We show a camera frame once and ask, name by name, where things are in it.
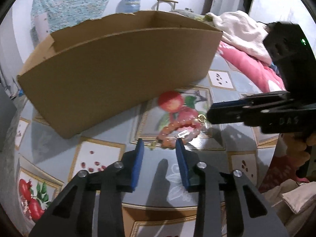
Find person's right hand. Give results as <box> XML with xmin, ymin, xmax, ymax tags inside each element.
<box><xmin>284</xmin><ymin>132</ymin><xmax>316</xmax><ymax>178</ymax></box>

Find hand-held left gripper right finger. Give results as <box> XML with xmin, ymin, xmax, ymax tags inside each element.
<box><xmin>175</xmin><ymin>137</ymin><xmax>290</xmax><ymax>237</ymax></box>

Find orange bead bracelet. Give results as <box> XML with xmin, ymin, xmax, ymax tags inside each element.
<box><xmin>149</xmin><ymin>115</ymin><xmax>210</xmax><ymax>150</ymax></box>

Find wooden chair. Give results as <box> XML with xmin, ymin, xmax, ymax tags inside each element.
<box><xmin>157</xmin><ymin>0</ymin><xmax>178</xmax><ymax>11</ymax></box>

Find white fluffy towel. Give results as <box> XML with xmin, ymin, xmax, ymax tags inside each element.
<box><xmin>206</xmin><ymin>10</ymin><xmax>272</xmax><ymax>65</ymax></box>

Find grey patterned pillow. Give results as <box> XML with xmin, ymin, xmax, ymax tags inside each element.
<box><xmin>171</xmin><ymin>9</ymin><xmax>198</xmax><ymax>18</ymax></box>

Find teal floral cloth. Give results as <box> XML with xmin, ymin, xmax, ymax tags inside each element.
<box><xmin>31</xmin><ymin>0</ymin><xmax>119</xmax><ymax>34</ymax></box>

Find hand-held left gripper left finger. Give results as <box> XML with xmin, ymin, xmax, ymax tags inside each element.
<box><xmin>28</xmin><ymin>138</ymin><xmax>145</xmax><ymax>237</ymax></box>

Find beige cloth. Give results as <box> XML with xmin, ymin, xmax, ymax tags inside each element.
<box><xmin>262</xmin><ymin>178</ymin><xmax>316</xmax><ymax>228</ymax></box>

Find pink floral blanket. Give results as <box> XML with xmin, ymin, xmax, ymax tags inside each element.
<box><xmin>217</xmin><ymin>39</ymin><xmax>310</xmax><ymax>193</ymax></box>

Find brown cardboard box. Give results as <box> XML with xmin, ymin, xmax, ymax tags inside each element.
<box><xmin>17</xmin><ymin>10</ymin><xmax>224</xmax><ymax>139</ymax></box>

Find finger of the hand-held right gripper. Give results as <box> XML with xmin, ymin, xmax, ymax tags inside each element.
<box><xmin>207</xmin><ymin>102</ymin><xmax>294</xmax><ymax>126</ymax></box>
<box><xmin>212</xmin><ymin>91</ymin><xmax>290</xmax><ymax>109</ymax></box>

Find blue water bottle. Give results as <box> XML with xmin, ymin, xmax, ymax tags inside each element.
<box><xmin>123</xmin><ymin>0</ymin><xmax>142</xmax><ymax>14</ymax></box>

